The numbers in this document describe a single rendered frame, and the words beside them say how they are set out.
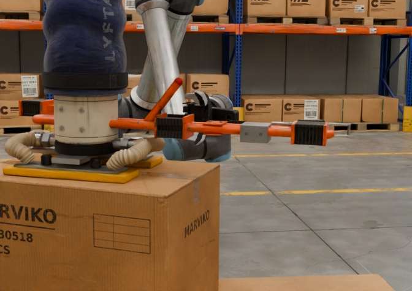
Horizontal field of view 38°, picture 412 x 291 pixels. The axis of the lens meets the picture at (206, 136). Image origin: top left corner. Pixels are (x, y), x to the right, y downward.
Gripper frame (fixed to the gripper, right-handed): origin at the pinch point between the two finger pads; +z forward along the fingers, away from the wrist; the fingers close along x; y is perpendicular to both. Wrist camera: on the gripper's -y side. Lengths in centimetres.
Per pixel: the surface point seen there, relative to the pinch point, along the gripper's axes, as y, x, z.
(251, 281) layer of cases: -13, -53, -17
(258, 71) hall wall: 131, -20, -856
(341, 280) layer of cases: -41, -53, -26
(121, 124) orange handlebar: 15.9, -0.1, 17.0
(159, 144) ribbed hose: 7.9, -6.1, 10.1
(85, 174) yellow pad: 20.9, -11.7, 28.4
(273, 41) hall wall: 109, 31, -866
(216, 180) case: -5.7, -17.5, -0.5
